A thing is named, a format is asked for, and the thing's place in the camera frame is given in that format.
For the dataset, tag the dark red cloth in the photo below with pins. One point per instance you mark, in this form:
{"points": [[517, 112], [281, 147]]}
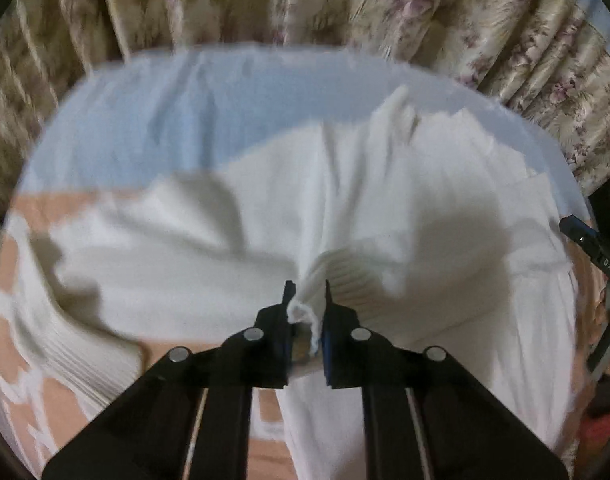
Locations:
{"points": [[605, 425]]}

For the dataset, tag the white knit sweater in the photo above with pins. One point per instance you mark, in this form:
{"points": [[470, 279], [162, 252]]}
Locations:
{"points": [[265, 200]]}

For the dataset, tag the floral curtain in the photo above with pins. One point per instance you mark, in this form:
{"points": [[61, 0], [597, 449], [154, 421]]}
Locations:
{"points": [[435, 0]]}

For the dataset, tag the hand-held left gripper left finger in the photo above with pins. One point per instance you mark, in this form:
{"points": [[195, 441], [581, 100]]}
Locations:
{"points": [[284, 354]]}

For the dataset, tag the blue and peach printed bedsheet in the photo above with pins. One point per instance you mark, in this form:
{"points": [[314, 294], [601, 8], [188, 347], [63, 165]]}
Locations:
{"points": [[135, 110]]}

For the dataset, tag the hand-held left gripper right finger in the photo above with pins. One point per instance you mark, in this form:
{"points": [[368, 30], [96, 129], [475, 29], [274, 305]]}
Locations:
{"points": [[327, 355]]}

